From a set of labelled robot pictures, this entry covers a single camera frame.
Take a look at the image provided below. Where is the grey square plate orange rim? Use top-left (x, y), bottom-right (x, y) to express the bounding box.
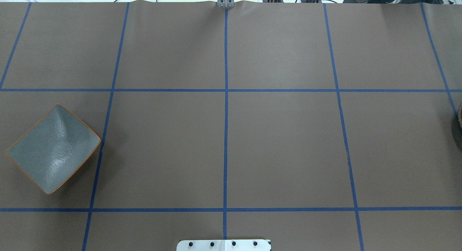
top-left (5, 104), bottom-right (102, 195)

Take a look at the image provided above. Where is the wicker fruit basket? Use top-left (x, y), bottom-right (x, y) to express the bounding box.
top-left (457, 103), bottom-right (462, 131)

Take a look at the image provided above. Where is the blue tape line lengthwise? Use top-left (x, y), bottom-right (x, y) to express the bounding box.
top-left (222, 9), bottom-right (229, 239)

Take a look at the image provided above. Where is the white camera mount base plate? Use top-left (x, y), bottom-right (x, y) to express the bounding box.
top-left (176, 239), bottom-right (272, 251)

